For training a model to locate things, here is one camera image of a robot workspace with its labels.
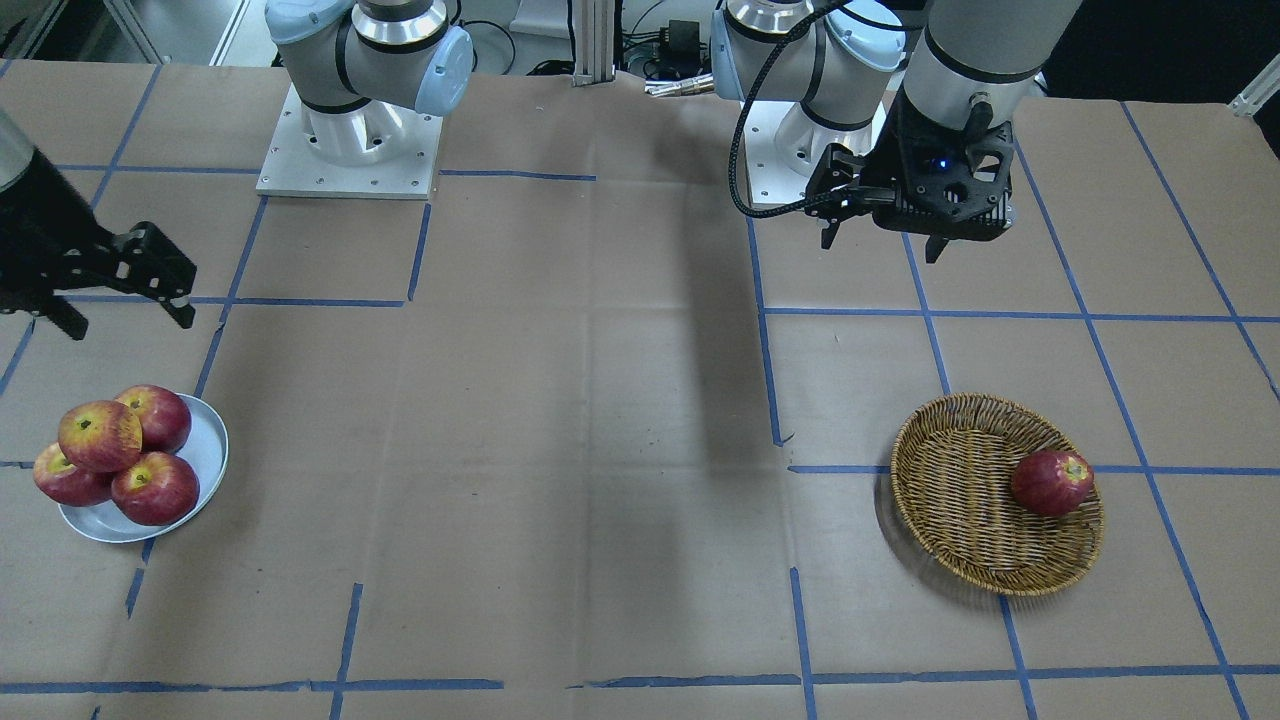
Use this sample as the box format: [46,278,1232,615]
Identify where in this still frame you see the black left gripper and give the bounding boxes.
[805,143,951,264]

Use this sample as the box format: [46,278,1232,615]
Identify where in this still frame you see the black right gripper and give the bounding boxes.
[1,150,197,341]

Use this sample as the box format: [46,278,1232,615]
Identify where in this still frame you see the red yellow apple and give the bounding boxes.
[58,400,143,471]

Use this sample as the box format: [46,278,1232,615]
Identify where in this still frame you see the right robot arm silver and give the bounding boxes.
[1,1,474,340]

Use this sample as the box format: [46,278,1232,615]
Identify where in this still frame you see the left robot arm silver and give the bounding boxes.
[710,1,1080,263]

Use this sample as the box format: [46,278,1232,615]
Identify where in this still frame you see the red apple plate back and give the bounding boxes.
[114,384,192,454]

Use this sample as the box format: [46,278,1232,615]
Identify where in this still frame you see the red apple plate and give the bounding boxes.
[114,384,192,454]
[32,442,113,507]
[110,451,200,527]

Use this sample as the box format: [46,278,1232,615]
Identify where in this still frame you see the light blue plate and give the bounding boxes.
[58,393,229,544]

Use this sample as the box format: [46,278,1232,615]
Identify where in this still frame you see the red apple plate front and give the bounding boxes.
[110,451,200,527]

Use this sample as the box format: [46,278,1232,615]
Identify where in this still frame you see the woven wicker basket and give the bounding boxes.
[890,392,1106,597]

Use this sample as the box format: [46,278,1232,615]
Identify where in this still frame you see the dark red apple in basket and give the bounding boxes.
[1010,450,1094,518]

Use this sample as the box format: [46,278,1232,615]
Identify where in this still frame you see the black power adapter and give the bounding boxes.
[658,19,701,76]

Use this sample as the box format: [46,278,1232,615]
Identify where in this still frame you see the black braided cable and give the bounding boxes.
[727,0,881,218]

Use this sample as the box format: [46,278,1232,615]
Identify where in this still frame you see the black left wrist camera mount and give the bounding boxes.
[860,92,1016,242]

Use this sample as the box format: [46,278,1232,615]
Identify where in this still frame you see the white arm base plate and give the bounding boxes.
[256,87,443,201]
[742,101,887,209]

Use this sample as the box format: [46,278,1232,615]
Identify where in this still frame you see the aluminium frame post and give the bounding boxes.
[567,0,621,87]

